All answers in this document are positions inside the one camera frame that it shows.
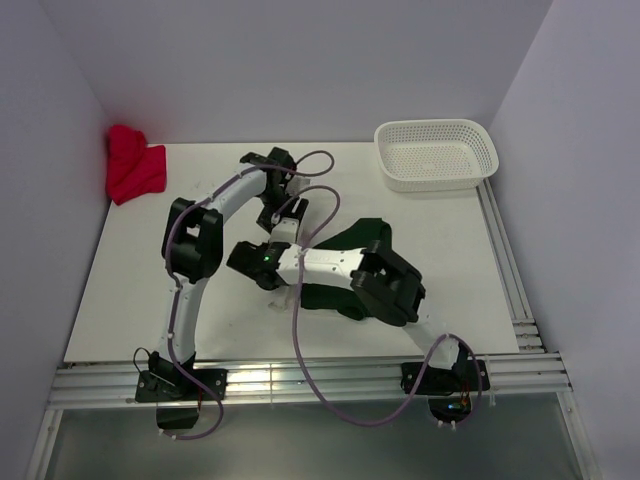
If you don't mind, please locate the red t-shirt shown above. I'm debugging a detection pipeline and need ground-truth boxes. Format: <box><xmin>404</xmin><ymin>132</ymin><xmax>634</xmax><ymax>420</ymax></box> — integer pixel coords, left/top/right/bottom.
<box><xmin>106</xmin><ymin>125</ymin><xmax>167</xmax><ymax>206</ymax></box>

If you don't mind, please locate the dark green t-shirt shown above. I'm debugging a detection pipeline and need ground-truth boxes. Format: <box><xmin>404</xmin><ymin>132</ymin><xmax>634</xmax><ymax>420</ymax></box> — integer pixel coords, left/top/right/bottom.
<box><xmin>300</xmin><ymin>218</ymin><xmax>392</xmax><ymax>321</ymax></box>

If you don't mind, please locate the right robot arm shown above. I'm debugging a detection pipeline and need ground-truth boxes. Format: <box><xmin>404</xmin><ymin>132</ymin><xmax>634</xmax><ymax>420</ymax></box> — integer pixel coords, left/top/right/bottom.
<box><xmin>227</xmin><ymin>241</ymin><xmax>470</xmax><ymax>390</ymax></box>

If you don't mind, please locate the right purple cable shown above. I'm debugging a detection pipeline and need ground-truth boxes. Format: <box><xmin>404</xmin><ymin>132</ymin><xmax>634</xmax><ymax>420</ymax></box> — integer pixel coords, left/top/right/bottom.
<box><xmin>269</xmin><ymin>184</ymin><xmax>485</xmax><ymax>429</ymax></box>

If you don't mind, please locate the purple cable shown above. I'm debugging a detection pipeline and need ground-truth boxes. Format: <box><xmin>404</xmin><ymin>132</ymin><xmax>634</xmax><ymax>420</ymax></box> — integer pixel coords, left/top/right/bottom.
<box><xmin>269</xmin><ymin>184</ymin><xmax>485</xmax><ymax>429</ymax></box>
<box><xmin>164</xmin><ymin>149</ymin><xmax>336</xmax><ymax>442</ymax></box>

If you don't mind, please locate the white printed t-shirt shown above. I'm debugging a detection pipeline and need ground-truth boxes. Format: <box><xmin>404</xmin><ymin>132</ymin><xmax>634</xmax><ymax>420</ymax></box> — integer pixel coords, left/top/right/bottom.
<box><xmin>267</xmin><ymin>214</ymin><xmax>331</xmax><ymax>311</ymax></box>

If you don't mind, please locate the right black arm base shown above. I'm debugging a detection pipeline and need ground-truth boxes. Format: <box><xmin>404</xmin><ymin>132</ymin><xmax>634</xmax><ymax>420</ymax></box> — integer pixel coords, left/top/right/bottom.
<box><xmin>416</xmin><ymin>358</ymin><xmax>491</xmax><ymax>423</ymax></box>

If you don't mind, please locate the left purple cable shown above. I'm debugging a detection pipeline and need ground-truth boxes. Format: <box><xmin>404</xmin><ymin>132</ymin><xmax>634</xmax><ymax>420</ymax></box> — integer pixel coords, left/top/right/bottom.
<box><xmin>164</xmin><ymin>149</ymin><xmax>336</xmax><ymax>442</ymax></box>

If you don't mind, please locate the white perforated plastic basket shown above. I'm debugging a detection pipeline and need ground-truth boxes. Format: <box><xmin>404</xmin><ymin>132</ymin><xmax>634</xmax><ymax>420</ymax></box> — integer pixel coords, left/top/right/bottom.
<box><xmin>374</xmin><ymin>119</ymin><xmax>499</xmax><ymax>193</ymax></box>

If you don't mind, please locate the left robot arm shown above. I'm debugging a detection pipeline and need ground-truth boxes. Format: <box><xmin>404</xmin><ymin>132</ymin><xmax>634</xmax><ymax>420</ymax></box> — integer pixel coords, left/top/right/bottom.
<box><xmin>148</xmin><ymin>147</ymin><xmax>308</xmax><ymax>399</ymax></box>

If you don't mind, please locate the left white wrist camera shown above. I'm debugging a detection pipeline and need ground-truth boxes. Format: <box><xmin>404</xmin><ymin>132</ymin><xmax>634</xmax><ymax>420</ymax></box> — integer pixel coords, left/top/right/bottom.
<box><xmin>286</xmin><ymin>176</ymin><xmax>311</xmax><ymax>195</ymax></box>

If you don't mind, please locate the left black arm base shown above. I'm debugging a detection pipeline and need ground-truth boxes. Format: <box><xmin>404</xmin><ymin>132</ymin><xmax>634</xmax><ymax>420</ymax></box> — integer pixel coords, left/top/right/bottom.
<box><xmin>133</xmin><ymin>347</ymin><xmax>228</xmax><ymax>433</ymax></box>

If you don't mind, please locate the aluminium rail frame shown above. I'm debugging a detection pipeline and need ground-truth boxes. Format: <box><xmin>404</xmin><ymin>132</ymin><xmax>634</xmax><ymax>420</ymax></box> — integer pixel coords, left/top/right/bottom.
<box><xmin>27</xmin><ymin>181</ymin><xmax>602</xmax><ymax>479</ymax></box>

